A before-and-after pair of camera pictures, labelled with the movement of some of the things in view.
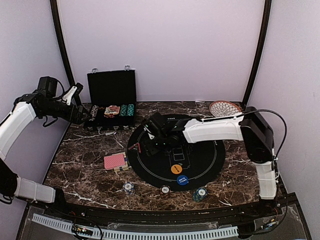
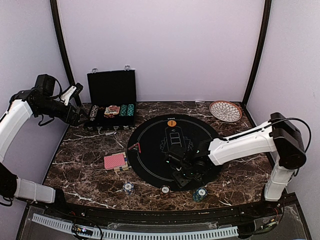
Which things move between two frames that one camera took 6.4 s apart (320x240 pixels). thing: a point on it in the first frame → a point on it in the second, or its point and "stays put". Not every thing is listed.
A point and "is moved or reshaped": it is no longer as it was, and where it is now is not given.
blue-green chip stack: (200, 194) stays put
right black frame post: (257, 70) stays put
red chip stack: (165, 192) stays put
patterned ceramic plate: (221, 108) stays put
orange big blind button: (176, 169) is moved or reshaped
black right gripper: (150, 149) → (180, 181)
